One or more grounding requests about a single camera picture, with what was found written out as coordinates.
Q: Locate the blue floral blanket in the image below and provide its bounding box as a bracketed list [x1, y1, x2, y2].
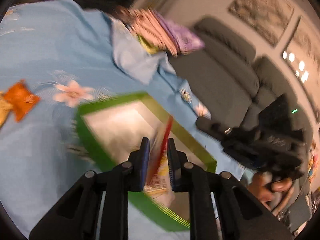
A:
[0, 0, 250, 240]

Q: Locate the grey sofa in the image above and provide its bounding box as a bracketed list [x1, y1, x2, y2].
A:
[167, 17, 313, 160]

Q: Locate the person's right hand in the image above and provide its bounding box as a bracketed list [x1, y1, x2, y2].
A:
[249, 172, 295, 205]

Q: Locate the glossy framed wall picture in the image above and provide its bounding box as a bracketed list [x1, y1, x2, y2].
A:
[284, 17, 320, 123]

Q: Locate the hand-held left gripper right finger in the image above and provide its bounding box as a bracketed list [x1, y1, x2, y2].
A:
[167, 138, 293, 240]

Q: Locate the stack of folded pink cloths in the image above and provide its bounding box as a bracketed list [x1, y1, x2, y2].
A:
[112, 6, 205, 58]

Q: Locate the orange snack packet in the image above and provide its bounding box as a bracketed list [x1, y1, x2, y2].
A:
[4, 79, 41, 122]

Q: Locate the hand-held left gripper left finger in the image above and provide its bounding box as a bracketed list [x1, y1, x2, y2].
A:
[29, 137, 150, 240]

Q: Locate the framed landscape wall picture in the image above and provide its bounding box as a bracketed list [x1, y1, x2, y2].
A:
[228, 0, 295, 47]

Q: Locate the colourful printed cloth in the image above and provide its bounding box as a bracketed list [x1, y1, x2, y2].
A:
[307, 140, 320, 183]

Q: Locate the green cardboard box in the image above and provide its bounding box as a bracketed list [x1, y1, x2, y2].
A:
[76, 92, 217, 232]

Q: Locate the red yellow snack packet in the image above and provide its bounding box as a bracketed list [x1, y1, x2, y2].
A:
[143, 116, 177, 207]

